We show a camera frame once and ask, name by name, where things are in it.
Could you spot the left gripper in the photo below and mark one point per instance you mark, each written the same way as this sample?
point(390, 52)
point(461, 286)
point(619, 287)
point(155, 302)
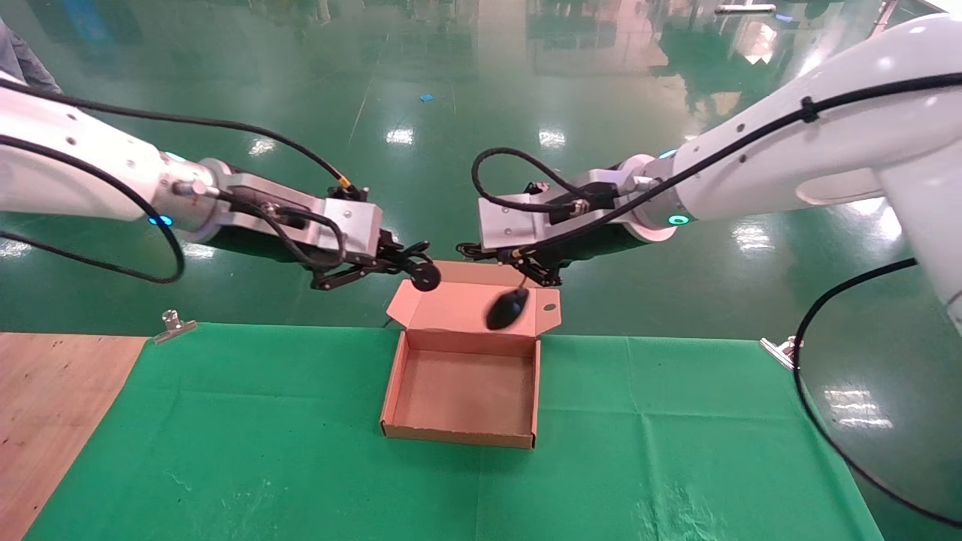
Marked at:
point(357, 225)

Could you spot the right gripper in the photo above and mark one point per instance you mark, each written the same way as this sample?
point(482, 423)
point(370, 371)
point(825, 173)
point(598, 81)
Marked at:
point(511, 222)

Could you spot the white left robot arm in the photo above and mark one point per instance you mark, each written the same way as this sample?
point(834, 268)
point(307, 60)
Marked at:
point(60, 165)

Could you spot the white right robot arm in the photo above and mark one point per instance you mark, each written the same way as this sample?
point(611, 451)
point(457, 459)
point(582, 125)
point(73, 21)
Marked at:
point(827, 143)

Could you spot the open brown cardboard box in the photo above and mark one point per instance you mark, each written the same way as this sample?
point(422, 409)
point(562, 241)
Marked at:
point(466, 391)

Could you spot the silver metal table clamp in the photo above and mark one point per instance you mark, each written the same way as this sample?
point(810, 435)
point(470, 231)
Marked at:
point(782, 351)
point(174, 324)

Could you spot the green table cloth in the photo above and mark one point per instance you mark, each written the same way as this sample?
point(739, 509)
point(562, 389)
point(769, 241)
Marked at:
point(225, 451)

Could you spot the grey clothed bystander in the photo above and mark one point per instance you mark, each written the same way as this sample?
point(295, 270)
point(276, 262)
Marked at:
point(22, 60)

